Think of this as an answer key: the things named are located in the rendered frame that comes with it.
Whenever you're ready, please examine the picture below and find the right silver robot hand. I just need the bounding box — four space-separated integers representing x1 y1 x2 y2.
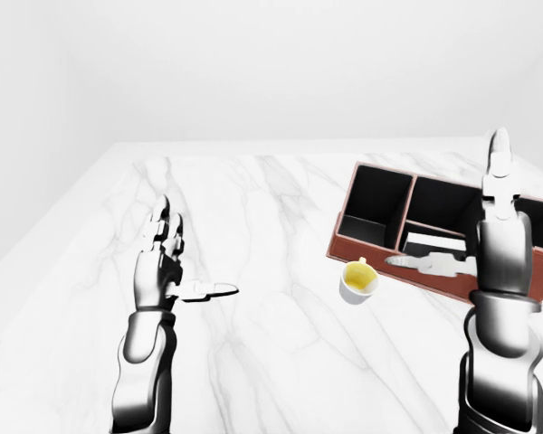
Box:
384 127 536 300

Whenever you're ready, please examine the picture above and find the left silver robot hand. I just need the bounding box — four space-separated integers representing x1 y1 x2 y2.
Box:
132 194 241 312

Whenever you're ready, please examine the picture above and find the white book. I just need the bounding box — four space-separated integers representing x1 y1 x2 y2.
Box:
405 231 468 252

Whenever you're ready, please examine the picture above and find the red-brown desk caddy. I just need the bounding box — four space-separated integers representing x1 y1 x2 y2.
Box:
325 161 543 304

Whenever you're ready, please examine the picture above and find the white mug yellow inside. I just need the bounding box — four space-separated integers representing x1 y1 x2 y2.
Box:
338 256 380 307

